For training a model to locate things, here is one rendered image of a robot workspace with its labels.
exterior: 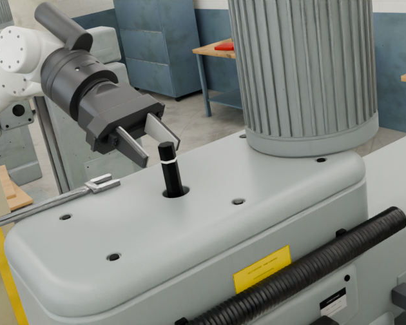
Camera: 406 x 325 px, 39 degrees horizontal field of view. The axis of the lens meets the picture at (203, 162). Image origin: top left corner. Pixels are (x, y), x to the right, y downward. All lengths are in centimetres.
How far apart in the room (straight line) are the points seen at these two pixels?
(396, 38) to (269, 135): 512
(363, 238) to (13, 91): 56
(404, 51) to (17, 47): 522
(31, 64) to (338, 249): 49
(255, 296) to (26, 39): 46
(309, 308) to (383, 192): 26
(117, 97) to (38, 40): 15
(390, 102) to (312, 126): 535
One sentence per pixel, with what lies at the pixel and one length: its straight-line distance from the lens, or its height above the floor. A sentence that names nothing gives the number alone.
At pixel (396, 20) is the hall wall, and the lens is 586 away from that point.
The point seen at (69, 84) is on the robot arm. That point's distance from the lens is 80.
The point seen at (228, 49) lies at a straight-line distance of 675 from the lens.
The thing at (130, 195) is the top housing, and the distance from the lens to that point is 78.
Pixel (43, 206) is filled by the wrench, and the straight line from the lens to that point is 80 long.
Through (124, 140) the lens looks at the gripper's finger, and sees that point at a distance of 74.
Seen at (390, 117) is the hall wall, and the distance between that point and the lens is 619.
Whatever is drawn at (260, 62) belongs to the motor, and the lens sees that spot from 78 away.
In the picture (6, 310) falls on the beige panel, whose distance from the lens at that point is 273.
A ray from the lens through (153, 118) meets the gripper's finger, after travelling 78.
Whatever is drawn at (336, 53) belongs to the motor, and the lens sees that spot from 77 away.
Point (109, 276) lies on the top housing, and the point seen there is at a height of 189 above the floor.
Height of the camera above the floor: 220
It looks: 22 degrees down
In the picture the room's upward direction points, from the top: 10 degrees counter-clockwise
